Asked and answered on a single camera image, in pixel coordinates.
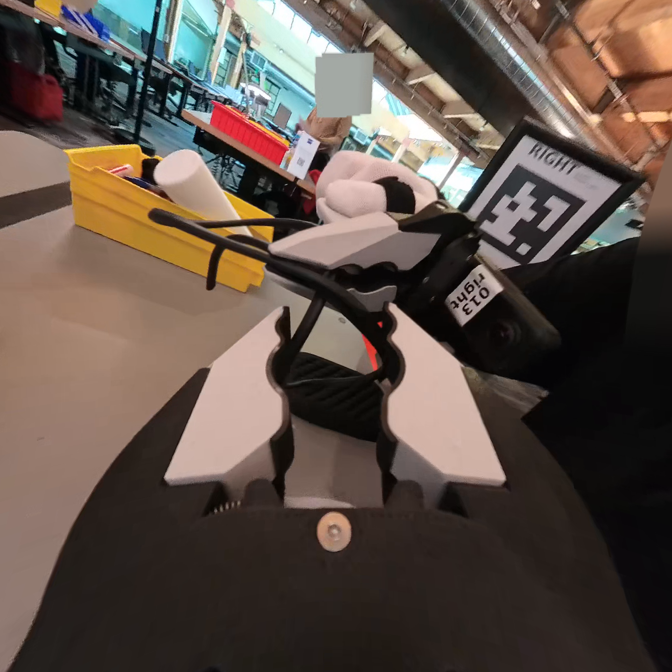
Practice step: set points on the small yellow bin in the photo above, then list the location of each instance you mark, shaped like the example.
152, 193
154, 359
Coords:
50, 6

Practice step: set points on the blue striped bin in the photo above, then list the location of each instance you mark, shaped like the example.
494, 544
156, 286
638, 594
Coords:
86, 21

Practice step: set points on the white labelled box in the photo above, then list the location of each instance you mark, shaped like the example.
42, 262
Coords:
304, 155

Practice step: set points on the yellow plastic bin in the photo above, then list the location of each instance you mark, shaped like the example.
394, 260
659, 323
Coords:
131, 220

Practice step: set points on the red container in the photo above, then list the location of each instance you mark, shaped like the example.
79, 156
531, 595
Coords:
31, 92

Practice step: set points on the red plastic bin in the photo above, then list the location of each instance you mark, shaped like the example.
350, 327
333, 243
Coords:
246, 131

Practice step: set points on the silver spiral ventilation duct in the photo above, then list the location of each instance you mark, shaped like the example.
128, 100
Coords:
514, 63

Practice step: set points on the white foam roll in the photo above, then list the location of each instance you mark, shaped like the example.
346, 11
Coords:
189, 178

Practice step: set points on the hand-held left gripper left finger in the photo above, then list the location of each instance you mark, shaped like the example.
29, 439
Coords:
225, 420

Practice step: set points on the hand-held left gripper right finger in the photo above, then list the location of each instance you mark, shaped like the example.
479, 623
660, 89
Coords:
446, 420

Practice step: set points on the person's black clothing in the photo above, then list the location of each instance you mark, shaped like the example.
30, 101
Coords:
603, 393

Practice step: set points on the long work table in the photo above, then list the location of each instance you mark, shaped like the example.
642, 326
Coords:
126, 52

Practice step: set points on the black padded armrest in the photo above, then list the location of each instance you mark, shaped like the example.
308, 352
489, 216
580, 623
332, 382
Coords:
336, 399

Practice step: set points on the wooden edge table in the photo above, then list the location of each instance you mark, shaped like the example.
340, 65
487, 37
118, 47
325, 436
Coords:
252, 157

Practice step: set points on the orange traffic cone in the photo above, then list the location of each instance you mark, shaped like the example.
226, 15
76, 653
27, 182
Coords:
372, 354

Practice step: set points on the person's right hand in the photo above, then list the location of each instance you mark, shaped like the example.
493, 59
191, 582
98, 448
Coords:
351, 183

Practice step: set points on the black white marker board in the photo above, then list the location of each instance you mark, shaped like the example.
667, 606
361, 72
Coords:
540, 210

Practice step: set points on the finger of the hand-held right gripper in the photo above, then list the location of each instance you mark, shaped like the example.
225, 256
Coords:
357, 241
375, 298

